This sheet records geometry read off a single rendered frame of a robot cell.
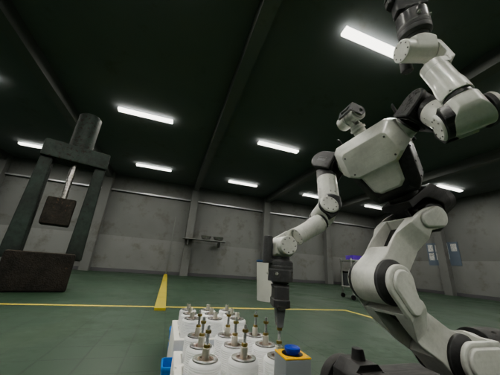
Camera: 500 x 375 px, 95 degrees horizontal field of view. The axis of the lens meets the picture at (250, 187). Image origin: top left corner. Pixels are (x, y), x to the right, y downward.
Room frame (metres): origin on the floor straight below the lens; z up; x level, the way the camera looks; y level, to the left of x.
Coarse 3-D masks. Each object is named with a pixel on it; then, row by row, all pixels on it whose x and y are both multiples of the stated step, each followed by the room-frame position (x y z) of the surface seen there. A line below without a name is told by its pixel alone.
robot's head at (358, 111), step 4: (352, 104) 0.76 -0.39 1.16; (356, 104) 0.76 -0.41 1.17; (348, 108) 0.77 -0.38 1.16; (352, 108) 0.76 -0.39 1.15; (356, 108) 0.76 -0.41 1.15; (360, 108) 0.76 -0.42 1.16; (344, 112) 0.79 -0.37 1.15; (348, 112) 0.78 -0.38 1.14; (352, 112) 0.77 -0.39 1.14; (356, 112) 0.77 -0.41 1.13; (360, 112) 0.77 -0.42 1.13; (364, 112) 0.77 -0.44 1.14; (340, 116) 0.83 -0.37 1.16; (356, 116) 0.78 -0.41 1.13; (360, 116) 0.78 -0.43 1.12; (364, 116) 0.79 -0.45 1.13
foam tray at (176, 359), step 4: (176, 352) 1.07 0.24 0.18; (180, 352) 1.07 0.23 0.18; (176, 356) 1.03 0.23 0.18; (180, 356) 1.03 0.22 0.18; (172, 360) 1.06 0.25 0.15; (176, 360) 0.99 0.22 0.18; (180, 360) 0.99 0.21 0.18; (172, 364) 1.03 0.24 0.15; (176, 364) 0.96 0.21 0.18; (180, 364) 0.96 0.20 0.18; (172, 368) 0.99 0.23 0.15; (176, 368) 0.93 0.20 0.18; (180, 368) 0.93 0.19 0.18; (172, 372) 0.96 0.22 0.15; (176, 372) 0.90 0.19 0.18; (180, 372) 0.90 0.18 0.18
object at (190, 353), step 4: (188, 348) 0.89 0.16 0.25; (212, 348) 0.91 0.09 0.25; (188, 352) 0.88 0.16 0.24; (192, 352) 0.88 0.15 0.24; (196, 352) 0.87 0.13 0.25; (200, 352) 0.87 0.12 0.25; (212, 352) 0.90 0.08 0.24; (188, 356) 0.88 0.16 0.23; (192, 356) 0.88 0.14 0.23; (188, 360) 0.88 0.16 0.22; (184, 364) 0.90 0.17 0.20; (184, 368) 0.90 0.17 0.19; (184, 372) 0.89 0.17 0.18
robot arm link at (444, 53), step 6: (438, 42) 0.49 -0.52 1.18; (438, 48) 0.49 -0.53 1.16; (444, 48) 0.48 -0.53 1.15; (438, 54) 0.50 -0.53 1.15; (444, 54) 0.47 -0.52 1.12; (450, 54) 0.47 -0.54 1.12; (432, 60) 0.48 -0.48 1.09; (438, 60) 0.47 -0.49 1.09; (444, 60) 0.47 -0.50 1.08; (450, 60) 0.47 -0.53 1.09; (426, 66) 0.49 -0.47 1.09; (432, 66) 0.48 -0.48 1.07; (420, 72) 0.51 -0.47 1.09
